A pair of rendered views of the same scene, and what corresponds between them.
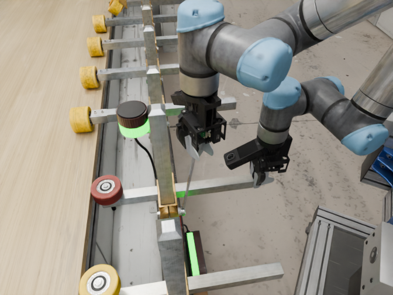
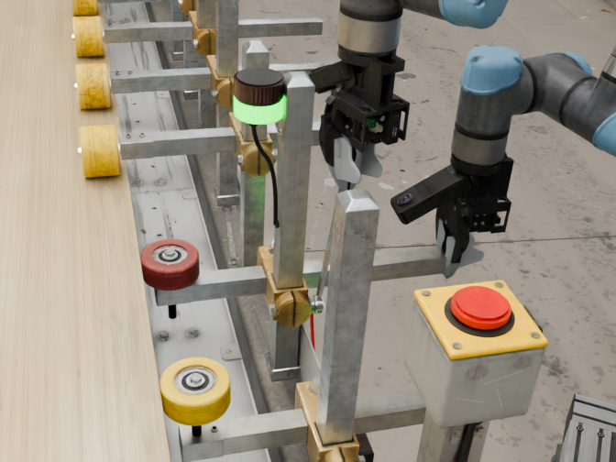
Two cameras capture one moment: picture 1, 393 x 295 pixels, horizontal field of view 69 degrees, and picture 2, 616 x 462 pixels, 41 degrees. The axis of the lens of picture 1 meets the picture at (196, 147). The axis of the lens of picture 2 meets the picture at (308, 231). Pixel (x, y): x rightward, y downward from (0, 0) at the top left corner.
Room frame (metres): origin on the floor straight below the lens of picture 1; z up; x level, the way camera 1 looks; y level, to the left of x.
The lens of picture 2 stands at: (-0.48, 0.17, 1.57)
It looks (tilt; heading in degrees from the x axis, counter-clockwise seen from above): 33 degrees down; 353
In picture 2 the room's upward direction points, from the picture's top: 4 degrees clockwise
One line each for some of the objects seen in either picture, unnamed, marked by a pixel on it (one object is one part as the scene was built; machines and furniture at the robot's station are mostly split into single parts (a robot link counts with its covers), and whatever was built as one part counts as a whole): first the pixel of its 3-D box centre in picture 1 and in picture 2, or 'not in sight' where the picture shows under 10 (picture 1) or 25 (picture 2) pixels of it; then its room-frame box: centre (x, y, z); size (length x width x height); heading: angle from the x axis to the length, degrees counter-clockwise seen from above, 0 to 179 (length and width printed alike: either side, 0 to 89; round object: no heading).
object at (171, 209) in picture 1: (166, 196); (280, 285); (0.47, 0.09, 0.85); 0.13 x 0.06 x 0.05; 9
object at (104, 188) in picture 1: (109, 197); (170, 284); (0.46, 0.24, 0.85); 0.08 x 0.08 x 0.11
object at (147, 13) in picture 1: (152, 61); (206, 70); (1.19, 0.20, 0.87); 0.03 x 0.03 x 0.48; 9
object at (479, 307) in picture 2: not in sight; (479, 311); (-0.05, 0.00, 1.22); 0.04 x 0.04 x 0.02
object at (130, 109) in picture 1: (140, 147); (258, 156); (0.44, 0.12, 1.07); 0.06 x 0.06 x 0.22; 9
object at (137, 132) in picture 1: (134, 123); (258, 104); (0.44, 0.13, 1.14); 0.06 x 0.06 x 0.02
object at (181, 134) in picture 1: (186, 131); (336, 133); (0.48, 0.02, 1.09); 0.05 x 0.02 x 0.09; 119
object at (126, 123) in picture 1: (132, 113); (258, 85); (0.44, 0.13, 1.17); 0.06 x 0.06 x 0.02
